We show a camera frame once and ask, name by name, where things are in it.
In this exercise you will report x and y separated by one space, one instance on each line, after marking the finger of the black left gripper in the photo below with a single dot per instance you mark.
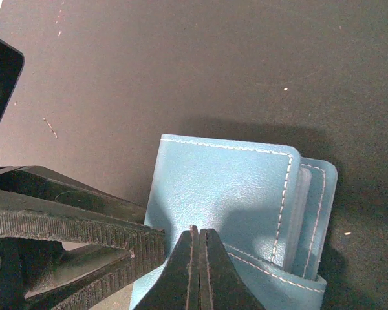
56 256
43 183

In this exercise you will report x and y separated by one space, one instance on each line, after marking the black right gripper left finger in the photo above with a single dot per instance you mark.
178 285

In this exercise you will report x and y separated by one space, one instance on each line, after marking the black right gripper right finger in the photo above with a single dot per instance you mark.
220 286

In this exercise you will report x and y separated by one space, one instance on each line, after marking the blue leather card holder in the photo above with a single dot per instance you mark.
269 205

